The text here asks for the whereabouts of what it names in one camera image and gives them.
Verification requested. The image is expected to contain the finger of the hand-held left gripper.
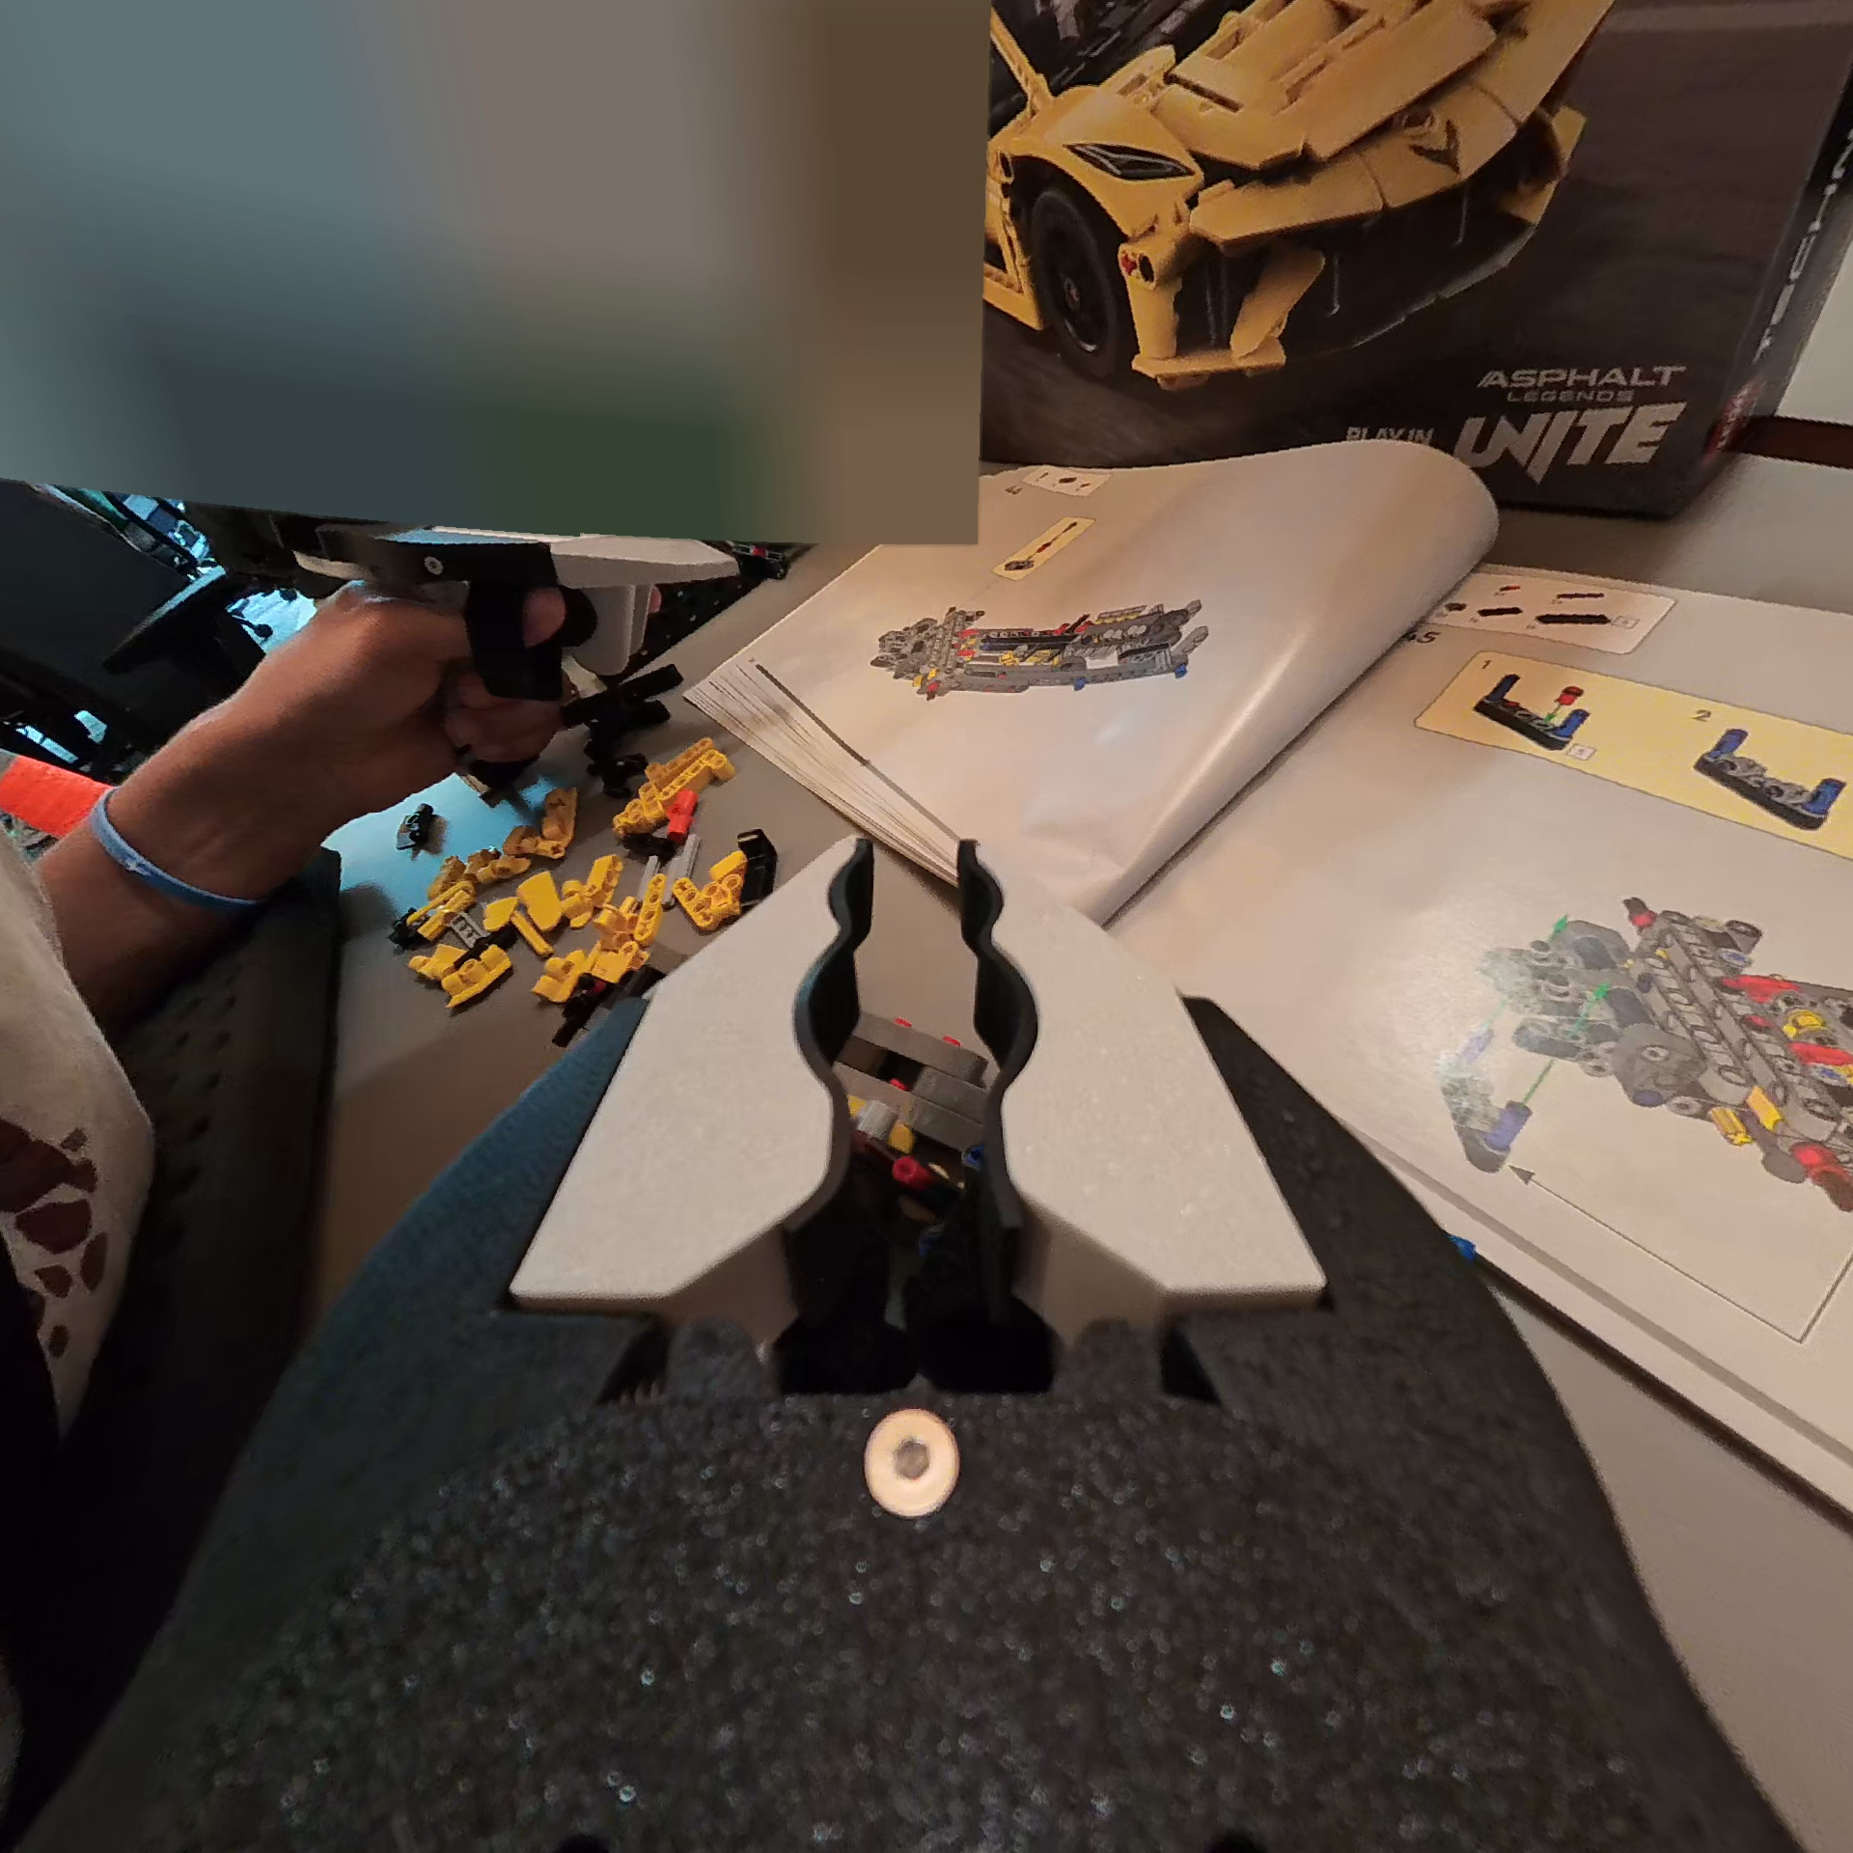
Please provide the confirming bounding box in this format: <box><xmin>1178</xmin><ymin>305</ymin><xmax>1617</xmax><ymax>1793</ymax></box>
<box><xmin>555</xmin><ymin>538</ymin><xmax>743</xmax><ymax>593</ymax></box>
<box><xmin>571</xmin><ymin>588</ymin><xmax>664</xmax><ymax>686</ymax></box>

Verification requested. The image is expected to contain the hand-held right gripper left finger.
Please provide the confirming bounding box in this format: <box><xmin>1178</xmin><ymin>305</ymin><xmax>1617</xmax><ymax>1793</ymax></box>
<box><xmin>511</xmin><ymin>836</ymin><xmax>879</xmax><ymax>1393</ymax></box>

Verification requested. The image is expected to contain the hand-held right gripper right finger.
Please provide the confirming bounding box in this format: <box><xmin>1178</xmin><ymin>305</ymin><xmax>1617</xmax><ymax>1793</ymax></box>
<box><xmin>956</xmin><ymin>840</ymin><xmax>1327</xmax><ymax>1384</ymax></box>

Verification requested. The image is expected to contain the black angled lego piece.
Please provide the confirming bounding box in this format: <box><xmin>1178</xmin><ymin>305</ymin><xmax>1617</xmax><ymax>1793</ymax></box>
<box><xmin>562</xmin><ymin>664</ymin><xmax>686</xmax><ymax>797</ymax></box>

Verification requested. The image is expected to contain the long lego chassis assembly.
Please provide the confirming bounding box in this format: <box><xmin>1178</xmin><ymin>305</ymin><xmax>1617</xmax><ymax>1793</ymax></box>
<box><xmin>847</xmin><ymin>1012</ymin><xmax>1004</xmax><ymax>1265</ymax></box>

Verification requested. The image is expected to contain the lego instruction sheet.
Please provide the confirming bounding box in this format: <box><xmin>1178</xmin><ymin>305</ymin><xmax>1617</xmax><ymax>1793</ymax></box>
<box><xmin>1114</xmin><ymin>565</ymin><xmax>1853</xmax><ymax>1513</ymax></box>

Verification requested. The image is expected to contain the pile of yellow lego pieces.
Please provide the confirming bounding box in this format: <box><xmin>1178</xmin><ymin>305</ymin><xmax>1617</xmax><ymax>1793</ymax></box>
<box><xmin>388</xmin><ymin>740</ymin><xmax>783</xmax><ymax>1048</ymax></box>

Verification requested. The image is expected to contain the thick open lego instruction booklet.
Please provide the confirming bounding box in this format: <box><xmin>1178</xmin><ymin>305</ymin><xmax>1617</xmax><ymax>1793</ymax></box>
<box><xmin>686</xmin><ymin>441</ymin><xmax>1501</xmax><ymax>929</ymax></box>

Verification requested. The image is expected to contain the lego box with yellow car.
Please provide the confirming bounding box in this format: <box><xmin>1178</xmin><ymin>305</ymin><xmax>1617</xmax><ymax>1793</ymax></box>
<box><xmin>983</xmin><ymin>0</ymin><xmax>1853</xmax><ymax>518</ymax></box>

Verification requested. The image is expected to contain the person's left hand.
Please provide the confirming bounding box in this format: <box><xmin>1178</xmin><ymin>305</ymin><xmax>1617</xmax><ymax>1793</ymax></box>
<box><xmin>203</xmin><ymin>578</ymin><xmax>570</xmax><ymax>875</ymax></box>

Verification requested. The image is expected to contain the light blue wristband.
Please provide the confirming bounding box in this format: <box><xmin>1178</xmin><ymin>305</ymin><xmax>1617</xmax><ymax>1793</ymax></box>
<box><xmin>86</xmin><ymin>787</ymin><xmax>272</xmax><ymax>919</ymax></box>

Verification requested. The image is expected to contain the black perforated panel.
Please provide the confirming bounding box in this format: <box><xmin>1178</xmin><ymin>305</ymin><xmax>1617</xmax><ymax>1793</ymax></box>
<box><xmin>0</xmin><ymin>854</ymin><xmax>345</xmax><ymax>1738</ymax></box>

